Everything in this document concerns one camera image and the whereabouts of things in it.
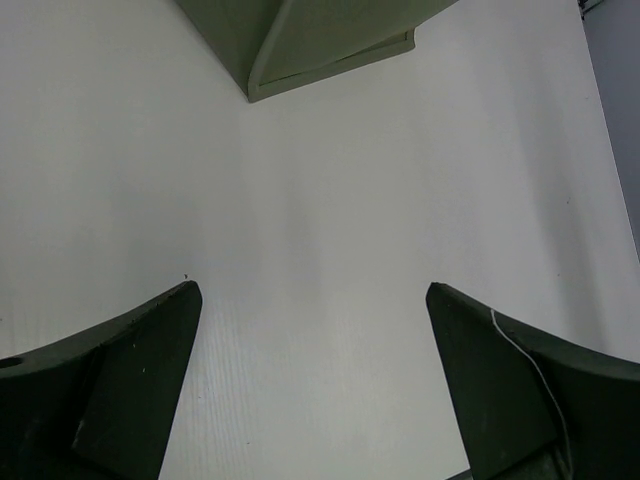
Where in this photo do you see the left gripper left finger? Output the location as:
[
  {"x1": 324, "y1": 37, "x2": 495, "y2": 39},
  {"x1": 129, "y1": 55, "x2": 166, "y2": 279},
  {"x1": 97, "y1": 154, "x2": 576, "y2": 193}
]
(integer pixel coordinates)
[{"x1": 1, "y1": 280, "x2": 203, "y2": 479}]

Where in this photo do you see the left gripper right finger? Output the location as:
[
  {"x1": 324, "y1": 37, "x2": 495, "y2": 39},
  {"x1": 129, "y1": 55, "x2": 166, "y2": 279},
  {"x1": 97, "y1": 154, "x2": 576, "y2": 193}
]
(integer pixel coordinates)
[{"x1": 426, "y1": 283, "x2": 639, "y2": 479}]

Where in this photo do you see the green canvas bag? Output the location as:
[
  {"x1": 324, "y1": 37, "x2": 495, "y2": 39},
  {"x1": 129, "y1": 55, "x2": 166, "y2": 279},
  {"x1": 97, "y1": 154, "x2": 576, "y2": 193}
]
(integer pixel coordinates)
[{"x1": 177, "y1": 0, "x2": 451, "y2": 103}]

